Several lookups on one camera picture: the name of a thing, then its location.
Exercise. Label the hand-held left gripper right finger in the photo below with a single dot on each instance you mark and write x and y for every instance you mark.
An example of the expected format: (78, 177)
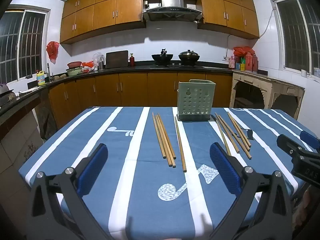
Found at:
(225, 170)

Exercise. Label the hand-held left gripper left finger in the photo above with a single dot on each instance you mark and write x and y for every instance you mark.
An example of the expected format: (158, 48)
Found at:
(93, 170)

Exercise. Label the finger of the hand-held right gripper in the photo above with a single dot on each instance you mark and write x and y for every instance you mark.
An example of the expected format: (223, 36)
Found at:
(309, 138)
(287, 143)

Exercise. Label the green perforated chopstick holder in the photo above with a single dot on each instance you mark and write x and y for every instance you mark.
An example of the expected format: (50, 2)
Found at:
(196, 102)

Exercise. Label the person's right hand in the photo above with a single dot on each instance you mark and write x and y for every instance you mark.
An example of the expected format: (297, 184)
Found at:
(308, 205)

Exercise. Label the small black object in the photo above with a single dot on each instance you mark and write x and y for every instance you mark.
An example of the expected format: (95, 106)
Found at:
(248, 135)

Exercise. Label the blue white striped tablecloth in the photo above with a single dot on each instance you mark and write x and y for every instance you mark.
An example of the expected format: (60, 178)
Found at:
(140, 180)

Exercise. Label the beige carved side table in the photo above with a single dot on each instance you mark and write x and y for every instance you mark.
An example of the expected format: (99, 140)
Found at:
(270, 85)

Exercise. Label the clear jar on windowsill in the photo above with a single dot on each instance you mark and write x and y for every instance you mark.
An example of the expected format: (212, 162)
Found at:
(317, 73)

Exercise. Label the dark mesh bag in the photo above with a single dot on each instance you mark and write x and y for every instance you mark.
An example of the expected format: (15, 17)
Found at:
(46, 120)

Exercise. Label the red oil bottles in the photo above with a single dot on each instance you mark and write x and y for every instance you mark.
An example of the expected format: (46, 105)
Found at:
(251, 63)

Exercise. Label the orange wooden base cabinets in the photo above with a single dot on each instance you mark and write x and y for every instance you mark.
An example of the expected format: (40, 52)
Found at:
(135, 90)

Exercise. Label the yellow and green box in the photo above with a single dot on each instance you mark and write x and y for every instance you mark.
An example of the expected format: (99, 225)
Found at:
(240, 65)

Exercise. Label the pink bottle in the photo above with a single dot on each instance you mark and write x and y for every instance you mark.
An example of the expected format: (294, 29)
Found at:
(231, 63)

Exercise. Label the brown tubers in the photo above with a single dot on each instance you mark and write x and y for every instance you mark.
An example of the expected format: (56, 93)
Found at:
(58, 78)

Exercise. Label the white rag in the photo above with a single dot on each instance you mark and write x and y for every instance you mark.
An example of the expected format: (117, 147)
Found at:
(28, 91)

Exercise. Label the red and white plastic bag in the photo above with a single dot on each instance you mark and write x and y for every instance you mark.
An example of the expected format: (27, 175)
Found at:
(88, 67)

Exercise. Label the red plastic bag over bottles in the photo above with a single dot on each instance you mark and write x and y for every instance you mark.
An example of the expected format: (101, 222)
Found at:
(242, 51)

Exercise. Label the stainless steel cup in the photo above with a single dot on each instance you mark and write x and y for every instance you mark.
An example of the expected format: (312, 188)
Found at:
(101, 65)

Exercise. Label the yellow detergent bottle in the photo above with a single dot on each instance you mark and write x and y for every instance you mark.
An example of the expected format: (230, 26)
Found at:
(41, 78)

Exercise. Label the red basin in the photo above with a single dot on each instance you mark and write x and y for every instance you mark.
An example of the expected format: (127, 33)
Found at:
(74, 64)

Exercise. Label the steel faucet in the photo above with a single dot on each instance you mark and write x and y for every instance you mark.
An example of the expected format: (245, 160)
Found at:
(48, 71)

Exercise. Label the black kitchen countertop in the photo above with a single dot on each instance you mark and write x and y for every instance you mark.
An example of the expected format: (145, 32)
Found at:
(140, 68)

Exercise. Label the clear plastic bag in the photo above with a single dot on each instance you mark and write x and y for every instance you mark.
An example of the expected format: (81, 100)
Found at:
(98, 57)

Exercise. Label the dark wooden cutting board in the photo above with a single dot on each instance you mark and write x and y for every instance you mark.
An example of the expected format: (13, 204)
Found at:
(116, 59)

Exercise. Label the black gas stove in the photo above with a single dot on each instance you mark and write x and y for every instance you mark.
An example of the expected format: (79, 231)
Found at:
(176, 66)

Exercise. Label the grey metal pot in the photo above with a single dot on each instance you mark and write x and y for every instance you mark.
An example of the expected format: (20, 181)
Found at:
(6, 95)

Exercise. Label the red bottle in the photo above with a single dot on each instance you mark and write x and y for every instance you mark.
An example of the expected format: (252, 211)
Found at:
(132, 60)

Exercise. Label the black pot with steel lid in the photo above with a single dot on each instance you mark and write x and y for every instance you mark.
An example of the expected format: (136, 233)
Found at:
(189, 57)

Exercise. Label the black wok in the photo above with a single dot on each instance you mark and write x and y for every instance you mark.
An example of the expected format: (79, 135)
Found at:
(162, 58)

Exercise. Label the barred window with white frame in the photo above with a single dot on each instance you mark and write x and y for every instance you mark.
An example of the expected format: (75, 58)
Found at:
(295, 35)

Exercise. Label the red plastic bag on wall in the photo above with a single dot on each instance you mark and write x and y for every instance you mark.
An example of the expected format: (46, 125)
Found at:
(52, 51)

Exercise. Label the barred window with grey frame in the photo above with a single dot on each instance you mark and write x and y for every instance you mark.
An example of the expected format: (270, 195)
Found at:
(27, 45)

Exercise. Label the orange wooden wall cabinets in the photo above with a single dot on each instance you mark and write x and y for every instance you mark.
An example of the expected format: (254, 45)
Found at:
(112, 10)

